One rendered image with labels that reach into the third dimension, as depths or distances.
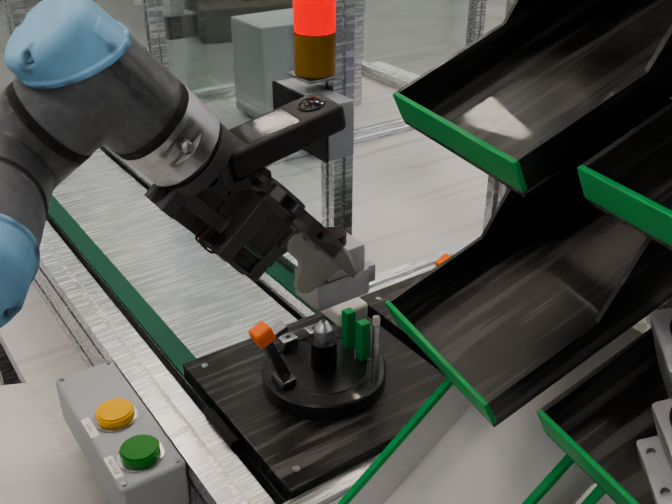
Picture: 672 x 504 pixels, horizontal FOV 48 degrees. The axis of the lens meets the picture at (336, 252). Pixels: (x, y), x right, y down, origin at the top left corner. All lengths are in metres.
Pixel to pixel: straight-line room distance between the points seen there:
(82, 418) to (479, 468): 0.44
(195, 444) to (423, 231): 0.75
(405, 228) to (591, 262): 0.90
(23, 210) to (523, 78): 0.32
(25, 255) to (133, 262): 0.79
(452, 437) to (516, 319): 0.16
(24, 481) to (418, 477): 0.49
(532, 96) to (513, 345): 0.17
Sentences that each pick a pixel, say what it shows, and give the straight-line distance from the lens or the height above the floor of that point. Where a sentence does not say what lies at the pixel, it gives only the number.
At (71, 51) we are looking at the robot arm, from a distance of 0.55.
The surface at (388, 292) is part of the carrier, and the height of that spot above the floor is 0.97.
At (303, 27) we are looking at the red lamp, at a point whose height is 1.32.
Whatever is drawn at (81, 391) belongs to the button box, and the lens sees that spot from 0.93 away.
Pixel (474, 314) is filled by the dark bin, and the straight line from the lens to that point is 0.57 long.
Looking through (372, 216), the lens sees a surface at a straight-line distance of 1.49.
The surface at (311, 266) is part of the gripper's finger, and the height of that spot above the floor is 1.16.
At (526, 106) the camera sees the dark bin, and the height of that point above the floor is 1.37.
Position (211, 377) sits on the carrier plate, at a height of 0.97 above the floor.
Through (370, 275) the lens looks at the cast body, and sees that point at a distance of 0.80.
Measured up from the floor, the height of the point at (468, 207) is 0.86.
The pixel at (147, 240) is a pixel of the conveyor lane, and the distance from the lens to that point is 1.32.
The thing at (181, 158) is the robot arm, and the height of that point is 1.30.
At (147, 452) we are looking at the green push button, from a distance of 0.81.
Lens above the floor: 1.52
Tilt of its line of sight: 29 degrees down
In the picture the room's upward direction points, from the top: straight up
